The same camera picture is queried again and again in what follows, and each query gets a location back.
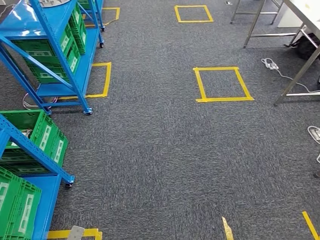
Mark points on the blue steel shelf rack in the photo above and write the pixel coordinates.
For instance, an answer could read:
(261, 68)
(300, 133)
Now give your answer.
(98, 10)
(62, 63)
(29, 150)

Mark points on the yellow floor tape outline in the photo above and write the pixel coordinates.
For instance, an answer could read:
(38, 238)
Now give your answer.
(92, 233)
(309, 225)

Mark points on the black bag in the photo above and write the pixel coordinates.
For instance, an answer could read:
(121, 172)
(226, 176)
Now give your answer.
(306, 46)

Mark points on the steel frame table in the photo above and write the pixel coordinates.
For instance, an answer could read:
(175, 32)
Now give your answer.
(250, 13)

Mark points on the chrome stanchion post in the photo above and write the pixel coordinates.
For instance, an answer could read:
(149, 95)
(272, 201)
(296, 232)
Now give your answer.
(27, 104)

